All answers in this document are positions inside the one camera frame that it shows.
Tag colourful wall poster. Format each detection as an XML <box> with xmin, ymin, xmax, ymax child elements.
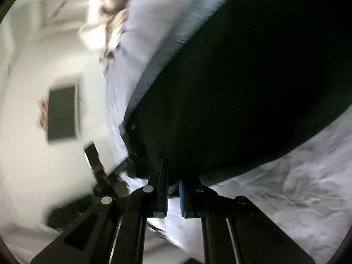
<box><xmin>37</xmin><ymin>98</ymin><xmax>49</xmax><ymax>130</ymax></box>

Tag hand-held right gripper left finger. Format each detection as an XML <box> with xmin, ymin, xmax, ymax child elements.
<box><xmin>30</xmin><ymin>159</ymin><xmax>169</xmax><ymax>264</ymax></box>

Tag cream patterned blanket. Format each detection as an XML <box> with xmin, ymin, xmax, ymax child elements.
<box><xmin>79</xmin><ymin>0</ymin><xmax>143</xmax><ymax>75</ymax></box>

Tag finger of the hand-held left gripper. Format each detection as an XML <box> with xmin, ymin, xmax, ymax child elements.
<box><xmin>84</xmin><ymin>141</ymin><xmax>131</xmax><ymax>198</ymax></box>

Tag white bed sheet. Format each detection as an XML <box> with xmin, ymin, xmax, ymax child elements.
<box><xmin>103</xmin><ymin>0</ymin><xmax>352</xmax><ymax>264</ymax></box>

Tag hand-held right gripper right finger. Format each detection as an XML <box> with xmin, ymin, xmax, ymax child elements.
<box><xmin>179</xmin><ymin>175</ymin><xmax>317</xmax><ymax>264</ymax></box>

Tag dark pants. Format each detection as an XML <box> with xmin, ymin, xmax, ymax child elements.
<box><xmin>119</xmin><ymin>0</ymin><xmax>352</xmax><ymax>198</ymax></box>

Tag dark wall panel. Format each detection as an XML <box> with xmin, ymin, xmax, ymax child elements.
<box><xmin>47</xmin><ymin>85</ymin><xmax>81</xmax><ymax>143</ymax></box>

